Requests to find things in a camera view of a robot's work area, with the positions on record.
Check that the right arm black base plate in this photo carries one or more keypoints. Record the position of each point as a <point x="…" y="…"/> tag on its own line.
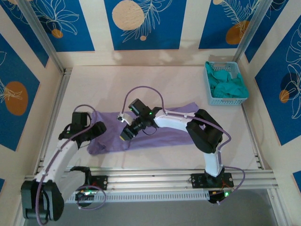
<point x="198" y="180"/>

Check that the teal garment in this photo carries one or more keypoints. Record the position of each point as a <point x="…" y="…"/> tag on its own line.
<point x="225" y="89"/>

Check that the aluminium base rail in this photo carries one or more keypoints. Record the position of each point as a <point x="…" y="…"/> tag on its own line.
<point x="152" y="180"/>

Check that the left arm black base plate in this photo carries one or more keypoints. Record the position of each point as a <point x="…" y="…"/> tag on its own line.
<point x="102" y="182"/>

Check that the purple t-shirt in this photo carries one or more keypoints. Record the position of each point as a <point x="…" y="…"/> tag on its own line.
<point x="164" y="139"/>

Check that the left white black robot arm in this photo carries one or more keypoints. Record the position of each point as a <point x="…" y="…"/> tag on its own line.
<point x="63" y="155"/>

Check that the aluminium frame post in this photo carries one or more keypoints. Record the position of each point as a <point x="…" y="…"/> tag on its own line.
<point x="38" y="26"/>
<point x="252" y="28"/>

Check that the light blue plastic basket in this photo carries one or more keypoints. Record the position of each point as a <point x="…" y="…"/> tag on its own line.
<point x="229" y="101"/>

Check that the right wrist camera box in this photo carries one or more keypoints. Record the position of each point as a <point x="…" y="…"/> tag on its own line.
<point x="125" y="117"/>

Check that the white table cover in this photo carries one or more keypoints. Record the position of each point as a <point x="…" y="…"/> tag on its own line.
<point x="164" y="94"/>

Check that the aluminium side rail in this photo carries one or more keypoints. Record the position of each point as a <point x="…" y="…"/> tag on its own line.
<point x="251" y="136"/>
<point x="58" y="101"/>

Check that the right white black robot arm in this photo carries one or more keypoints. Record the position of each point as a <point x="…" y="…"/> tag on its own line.
<point x="204" y="134"/>

